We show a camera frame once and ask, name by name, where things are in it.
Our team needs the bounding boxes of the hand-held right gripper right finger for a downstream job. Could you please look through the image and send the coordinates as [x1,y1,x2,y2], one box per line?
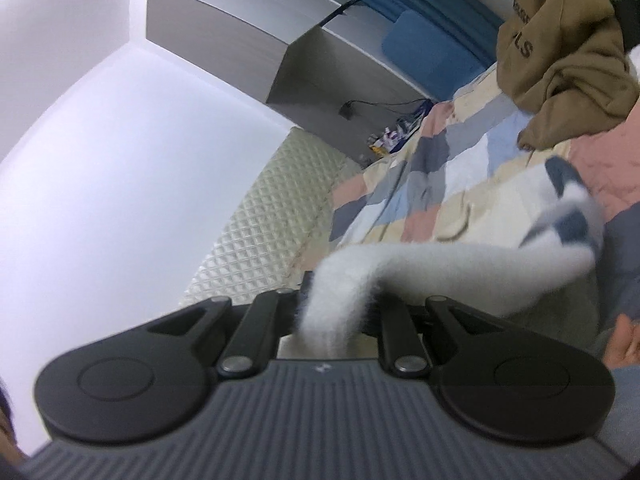
[360,294,507,378]

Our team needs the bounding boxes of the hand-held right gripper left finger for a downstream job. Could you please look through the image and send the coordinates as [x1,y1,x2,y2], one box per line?
[145,271,315,378]

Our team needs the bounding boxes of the white blue striped sweater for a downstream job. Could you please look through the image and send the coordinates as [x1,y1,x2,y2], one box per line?
[297,156,609,359]

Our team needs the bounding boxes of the cream quilted headboard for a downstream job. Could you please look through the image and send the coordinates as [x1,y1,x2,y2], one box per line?
[179,127,362,309]

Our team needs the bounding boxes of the patchwork bed blanket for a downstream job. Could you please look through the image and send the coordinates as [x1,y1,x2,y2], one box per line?
[327,60,640,361]

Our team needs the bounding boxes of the cluster of small bottles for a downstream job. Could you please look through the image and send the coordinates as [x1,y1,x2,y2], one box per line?
[366,100,432,162]

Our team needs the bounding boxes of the blue padded board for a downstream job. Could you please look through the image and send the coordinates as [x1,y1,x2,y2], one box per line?
[380,8,489,104]

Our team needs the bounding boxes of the grey wardrobe cabinet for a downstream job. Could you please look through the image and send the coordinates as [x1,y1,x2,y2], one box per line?
[146,0,437,162]

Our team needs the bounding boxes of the brown hoodie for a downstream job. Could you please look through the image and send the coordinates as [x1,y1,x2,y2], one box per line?
[495,0,640,151]

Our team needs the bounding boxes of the black charger cable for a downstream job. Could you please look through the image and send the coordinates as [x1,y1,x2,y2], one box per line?
[350,98,432,112]

